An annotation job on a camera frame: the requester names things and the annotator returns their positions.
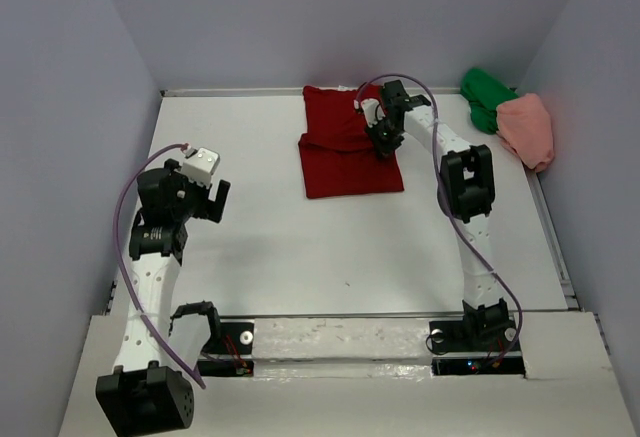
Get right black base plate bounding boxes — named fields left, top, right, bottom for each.
left=425, top=319, right=526, bottom=377

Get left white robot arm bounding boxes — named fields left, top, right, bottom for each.
left=95, top=148, right=230, bottom=436

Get pink t shirt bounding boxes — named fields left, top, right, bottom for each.
left=496, top=93, right=555, bottom=173

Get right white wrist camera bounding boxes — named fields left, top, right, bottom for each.
left=354, top=99, right=386, bottom=127

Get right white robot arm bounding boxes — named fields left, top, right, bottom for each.
left=354, top=80, right=521, bottom=366

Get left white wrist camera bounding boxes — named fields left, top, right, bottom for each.
left=179, top=146, right=220, bottom=189

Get aluminium rail frame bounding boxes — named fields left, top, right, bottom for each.
left=160, top=84, right=460, bottom=98

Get red t shirt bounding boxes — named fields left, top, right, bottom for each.
left=298, top=85, right=404, bottom=199

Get green t shirt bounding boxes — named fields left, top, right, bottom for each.
left=460, top=68, right=518, bottom=135

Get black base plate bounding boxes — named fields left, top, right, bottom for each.
left=425, top=319, right=526, bottom=377
left=198, top=319, right=255, bottom=378

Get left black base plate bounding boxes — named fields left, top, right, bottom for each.
left=198, top=319, right=255, bottom=378

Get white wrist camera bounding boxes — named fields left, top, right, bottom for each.
left=179, top=146, right=220, bottom=189
left=354, top=99, right=386, bottom=127

